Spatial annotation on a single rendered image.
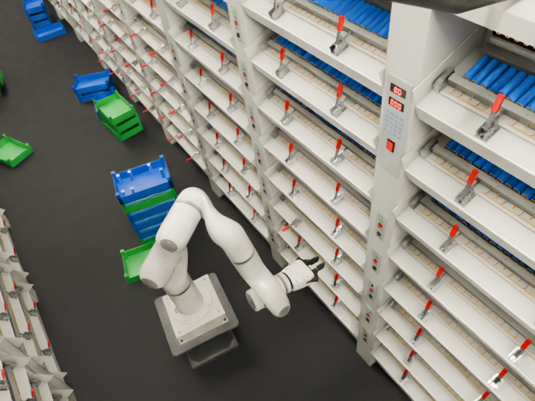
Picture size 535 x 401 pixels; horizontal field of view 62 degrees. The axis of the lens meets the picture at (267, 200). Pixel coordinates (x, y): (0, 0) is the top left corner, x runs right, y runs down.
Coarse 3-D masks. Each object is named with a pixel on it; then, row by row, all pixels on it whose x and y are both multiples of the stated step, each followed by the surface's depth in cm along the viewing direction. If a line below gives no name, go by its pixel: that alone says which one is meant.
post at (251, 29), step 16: (240, 16) 141; (256, 32) 146; (240, 48) 153; (240, 64) 159; (256, 80) 159; (256, 112) 169; (256, 160) 196; (272, 160) 190; (272, 192) 203; (272, 208) 211; (272, 224) 224; (272, 256) 254
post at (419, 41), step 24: (408, 24) 86; (432, 24) 83; (456, 24) 87; (408, 48) 89; (432, 48) 87; (408, 72) 92; (384, 96) 103; (408, 120) 100; (408, 144) 104; (384, 192) 123; (408, 192) 120; (384, 240) 137; (384, 264) 145; (360, 312) 184; (360, 336) 199
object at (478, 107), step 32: (448, 64) 94; (480, 64) 92; (512, 64) 89; (416, 96) 94; (448, 96) 93; (480, 96) 88; (512, 96) 86; (448, 128) 91; (480, 128) 85; (512, 128) 85; (512, 160) 82
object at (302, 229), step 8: (280, 192) 206; (272, 200) 206; (280, 200) 209; (280, 208) 207; (288, 208) 206; (288, 216) 204; (296, 216) 202; (304, 216) 200; (304, 224) 199; (312, 224) 197; (304, 232) 197; (312, 232) 195; (320, 232) 194; (312, 240) 194; (320, 240) 192; (328, 240) 190; (320, 248) 190; (328, 248) 189; (328, 256) 187; (344, 256) 184; (344, 264) 183; (352, 264) 181; (344, 272) 181; (352, 272) 180; (360, 272) 179; (352, 280) 179; (360, 280) 177; (360, 288) 176
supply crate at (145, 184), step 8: (160, 160) 254; (136, 168) 252; (144, 168) 254; (152, 168) 256; (112, 176) 248; (120, 176) 251; (128, 176) 254; (136, 176) 254; (144, 176) 253; (152, 176) 252; (160, 176) 252; (168, 176) 240; (128, 184) 250; (136, 184) 250; (144, 184) 249; (152, 184) 248; (160, 184) 240; (168, 184) 242; (120, 192) 247; (128, 192) 246; (136, 192) 238; (144, 192) 240; (152, 192) 242; (120, 200) 238; (128, 200) 240
